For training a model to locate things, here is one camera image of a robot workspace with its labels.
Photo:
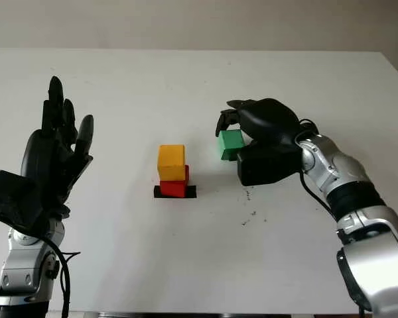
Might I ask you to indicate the red cube block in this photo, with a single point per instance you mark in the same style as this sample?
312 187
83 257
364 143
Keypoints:
174 189

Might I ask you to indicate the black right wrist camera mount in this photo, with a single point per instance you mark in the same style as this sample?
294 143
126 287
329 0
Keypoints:
268 165

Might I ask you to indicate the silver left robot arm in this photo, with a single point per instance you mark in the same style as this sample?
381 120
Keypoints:
23 265

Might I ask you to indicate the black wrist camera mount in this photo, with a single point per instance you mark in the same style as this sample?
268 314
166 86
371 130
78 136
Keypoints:
10 198
268 165

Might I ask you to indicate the black tape strip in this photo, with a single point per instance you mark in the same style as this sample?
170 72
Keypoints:
156 192

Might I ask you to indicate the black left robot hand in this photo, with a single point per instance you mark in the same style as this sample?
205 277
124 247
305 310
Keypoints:
43 155

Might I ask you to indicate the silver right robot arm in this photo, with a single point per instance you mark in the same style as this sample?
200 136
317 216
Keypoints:
368 245

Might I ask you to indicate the yellow cube block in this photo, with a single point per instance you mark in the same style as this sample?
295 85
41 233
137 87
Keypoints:
170 162

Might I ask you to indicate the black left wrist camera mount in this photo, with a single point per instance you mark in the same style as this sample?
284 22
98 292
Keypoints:
10 198

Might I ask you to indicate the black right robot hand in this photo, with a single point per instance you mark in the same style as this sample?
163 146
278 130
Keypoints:
268 122

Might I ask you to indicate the green cube block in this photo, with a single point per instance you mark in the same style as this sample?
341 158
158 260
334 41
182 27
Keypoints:
230 144

